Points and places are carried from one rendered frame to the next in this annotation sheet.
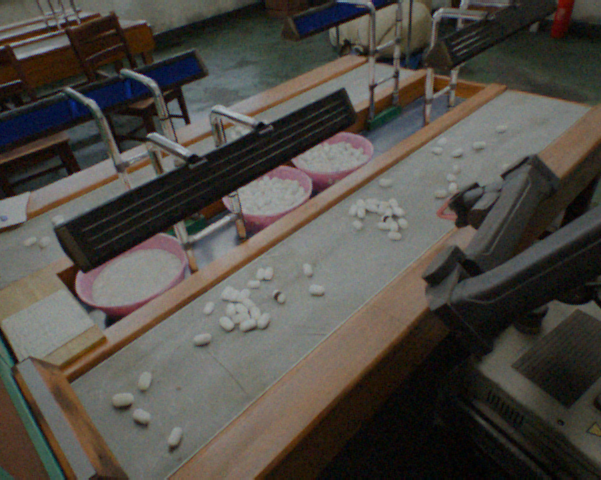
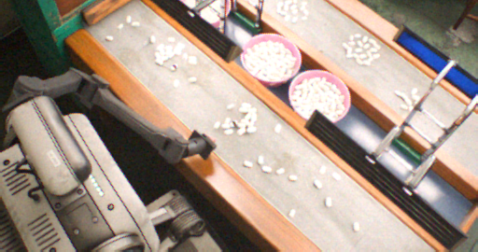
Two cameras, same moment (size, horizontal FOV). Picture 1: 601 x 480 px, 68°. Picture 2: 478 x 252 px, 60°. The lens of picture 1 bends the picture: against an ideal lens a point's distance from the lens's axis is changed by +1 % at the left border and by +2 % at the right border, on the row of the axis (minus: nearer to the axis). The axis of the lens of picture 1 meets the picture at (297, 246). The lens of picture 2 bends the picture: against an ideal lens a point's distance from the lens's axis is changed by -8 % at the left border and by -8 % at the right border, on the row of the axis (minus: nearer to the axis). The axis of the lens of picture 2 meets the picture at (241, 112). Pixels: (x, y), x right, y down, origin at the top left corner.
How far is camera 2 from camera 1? 1.59 m
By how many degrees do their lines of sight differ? 51
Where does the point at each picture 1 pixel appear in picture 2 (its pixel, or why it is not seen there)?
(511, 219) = (124, 114)
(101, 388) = (136, 11)
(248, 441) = (100, 59)
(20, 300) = not seen: outside the picture
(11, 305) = not seen: outside the picture
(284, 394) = (116, 69)
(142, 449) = (108, 30)
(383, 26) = not seen: outside the picture
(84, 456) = (91, 8)
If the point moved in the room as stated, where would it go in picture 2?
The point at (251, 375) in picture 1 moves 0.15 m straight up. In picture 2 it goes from (132, 60) to (127, 38)
